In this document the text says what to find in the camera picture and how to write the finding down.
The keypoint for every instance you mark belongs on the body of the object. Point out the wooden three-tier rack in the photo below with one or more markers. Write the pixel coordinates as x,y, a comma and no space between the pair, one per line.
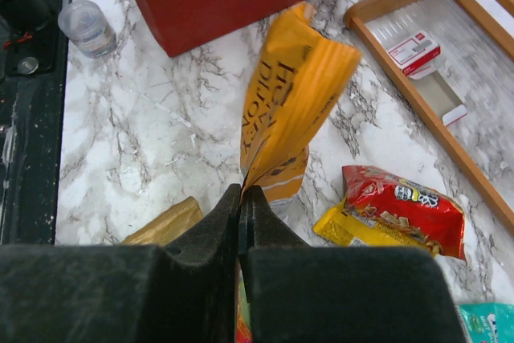
453,62

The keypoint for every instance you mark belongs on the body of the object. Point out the gold brown chips bag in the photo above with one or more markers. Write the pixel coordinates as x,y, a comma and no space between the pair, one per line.
168,225

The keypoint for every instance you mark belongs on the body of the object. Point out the orange Fox's candy bag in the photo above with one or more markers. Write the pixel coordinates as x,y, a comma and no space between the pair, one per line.
243,326

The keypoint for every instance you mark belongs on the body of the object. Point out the red yellow snack packet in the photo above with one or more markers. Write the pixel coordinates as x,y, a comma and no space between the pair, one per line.
380,209

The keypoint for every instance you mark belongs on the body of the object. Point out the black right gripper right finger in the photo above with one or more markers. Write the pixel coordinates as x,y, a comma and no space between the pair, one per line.
299,293

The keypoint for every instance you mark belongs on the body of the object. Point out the black base frame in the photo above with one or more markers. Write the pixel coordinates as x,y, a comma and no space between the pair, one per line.
33,81

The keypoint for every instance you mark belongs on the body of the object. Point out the yellow honey dijon chips bag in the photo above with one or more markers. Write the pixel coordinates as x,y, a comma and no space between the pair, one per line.
298,78

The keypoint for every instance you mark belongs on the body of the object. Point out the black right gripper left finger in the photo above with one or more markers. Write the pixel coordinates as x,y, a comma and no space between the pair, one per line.
182,292

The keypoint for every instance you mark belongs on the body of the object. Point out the red white staples box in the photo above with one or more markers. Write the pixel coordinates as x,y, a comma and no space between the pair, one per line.
419,57

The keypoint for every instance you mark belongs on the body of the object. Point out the teal mint candy bag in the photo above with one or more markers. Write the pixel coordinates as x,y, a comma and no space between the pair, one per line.
487,322

